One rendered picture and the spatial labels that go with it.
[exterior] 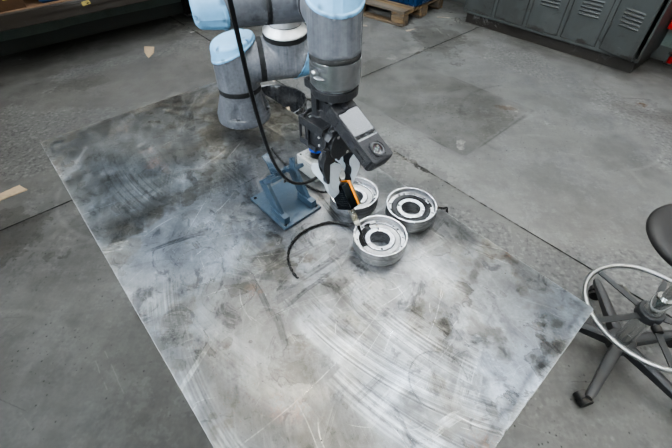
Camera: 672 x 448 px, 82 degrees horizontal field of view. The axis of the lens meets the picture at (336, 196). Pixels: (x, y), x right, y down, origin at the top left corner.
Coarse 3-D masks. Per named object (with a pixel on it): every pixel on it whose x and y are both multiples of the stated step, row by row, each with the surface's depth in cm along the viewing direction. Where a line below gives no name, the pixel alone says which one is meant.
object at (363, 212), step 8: (360, 184) 87; (368, 184) 87; (360, 192) 86; (376, 192) 84; (360, 200) 87; (376, 200) 82; (336, 208) 82; (360, 208) 80; (368, 208) 81; (344, 216) 83; (360, 216) 82
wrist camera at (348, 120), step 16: (336, 112) 57; (352, 112) 58; (336, 128) 58; (352, 128) 57; (368, 128) 58; (352, 144) 57; (368, 144) 57; (384, 144) 58; (368, 160) 56; (384, 160) 57
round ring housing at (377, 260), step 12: (372, 216) 78; (384, 216) 78; (384, 228) 77; (396, 228) 77; (372, 240) 78; (384, 240) 78; (360, 252) 73; (396, 252) 72; (372, 264) 74; (384, 264) 73
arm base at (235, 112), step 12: (228, 96) 104; (240, 96) 104; (264, 96) 111; (228, 108) 106; (240, 108) 105; (252, 108) 106; (264, 108) 110; (228, 120) 107; (240, 120) 107; (252, 120) 108; (264, 120) 110
